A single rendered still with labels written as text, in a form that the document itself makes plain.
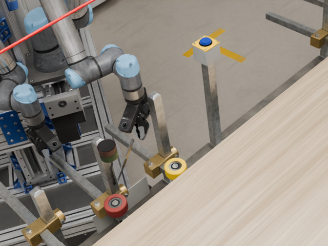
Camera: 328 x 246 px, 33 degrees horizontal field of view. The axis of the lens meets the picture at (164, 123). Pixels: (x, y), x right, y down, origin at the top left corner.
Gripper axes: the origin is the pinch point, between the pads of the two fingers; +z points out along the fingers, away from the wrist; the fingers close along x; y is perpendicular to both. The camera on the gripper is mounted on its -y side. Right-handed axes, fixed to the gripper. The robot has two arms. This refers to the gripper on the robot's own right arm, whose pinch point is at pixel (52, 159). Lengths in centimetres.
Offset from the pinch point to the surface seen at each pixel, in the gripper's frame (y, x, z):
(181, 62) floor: 89, -144, 83
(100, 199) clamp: -34.4, 1.2, -4.4
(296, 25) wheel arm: -22, -124, -3
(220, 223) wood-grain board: -75, -18, -7
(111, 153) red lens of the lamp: -43, -4, -30
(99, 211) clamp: -37.8, 4.5, -3.6
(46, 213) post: -37.1, 21.6, -18.8
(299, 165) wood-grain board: -78, -53, -7
